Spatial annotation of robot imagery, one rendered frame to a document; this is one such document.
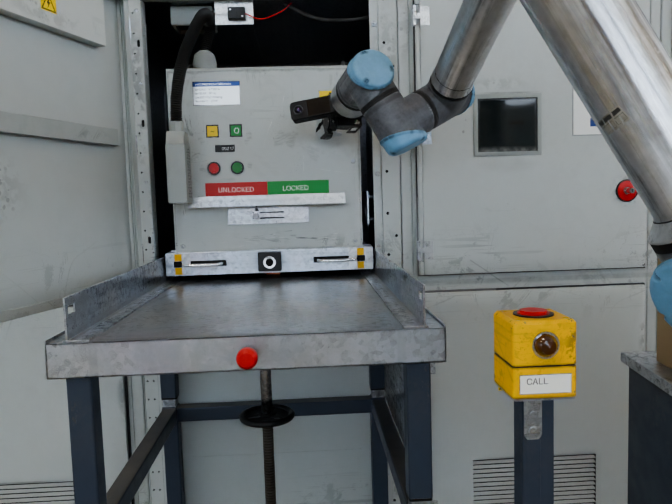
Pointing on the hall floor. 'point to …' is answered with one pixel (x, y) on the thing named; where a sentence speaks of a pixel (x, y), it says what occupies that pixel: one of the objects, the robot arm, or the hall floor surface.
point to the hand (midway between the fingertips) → (316, 132)
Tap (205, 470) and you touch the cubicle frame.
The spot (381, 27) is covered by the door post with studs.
